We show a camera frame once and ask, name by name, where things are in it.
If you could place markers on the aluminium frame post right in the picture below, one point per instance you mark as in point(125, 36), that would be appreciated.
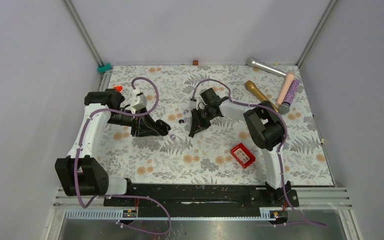
point(316, 32)

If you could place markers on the red wedge block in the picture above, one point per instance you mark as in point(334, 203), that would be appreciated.
point(118, 88)

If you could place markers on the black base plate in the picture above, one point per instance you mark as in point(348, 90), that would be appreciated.
point(207, 201)

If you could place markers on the red parts bin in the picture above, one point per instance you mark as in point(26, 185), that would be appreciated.
point(242, 155)

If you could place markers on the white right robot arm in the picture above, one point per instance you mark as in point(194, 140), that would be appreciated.
point(268, 132)

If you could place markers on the aluminium frame post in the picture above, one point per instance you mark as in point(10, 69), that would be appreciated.
point(72, 11)
point(316, 32)

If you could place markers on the floral table mat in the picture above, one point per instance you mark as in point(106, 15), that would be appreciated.
point(202, 159)

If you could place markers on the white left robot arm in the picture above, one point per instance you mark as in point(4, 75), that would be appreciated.
point(80, 169)

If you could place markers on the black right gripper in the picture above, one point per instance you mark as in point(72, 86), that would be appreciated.
point(197, 124)

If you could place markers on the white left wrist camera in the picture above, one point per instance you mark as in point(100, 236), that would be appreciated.
point(138, 101)

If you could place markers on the pink microphone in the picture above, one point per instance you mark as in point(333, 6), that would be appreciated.
point(288, 80)

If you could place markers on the teal arch block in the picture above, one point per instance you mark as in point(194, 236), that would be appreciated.
point(104, 68)

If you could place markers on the gold microphone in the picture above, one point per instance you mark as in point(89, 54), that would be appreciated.
point(252, 88)

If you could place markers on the aluminium frame post left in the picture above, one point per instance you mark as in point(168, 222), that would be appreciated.
point(72, 11)

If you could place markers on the silver microphone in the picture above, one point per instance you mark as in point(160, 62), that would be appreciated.
point(252, 62)

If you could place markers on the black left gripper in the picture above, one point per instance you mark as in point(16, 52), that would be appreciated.
point(146, 126)

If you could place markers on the black earbud charging case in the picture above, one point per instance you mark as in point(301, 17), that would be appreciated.
point(162, 127)

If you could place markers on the purple glitter microphone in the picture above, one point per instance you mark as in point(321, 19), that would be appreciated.
point(289, 98)

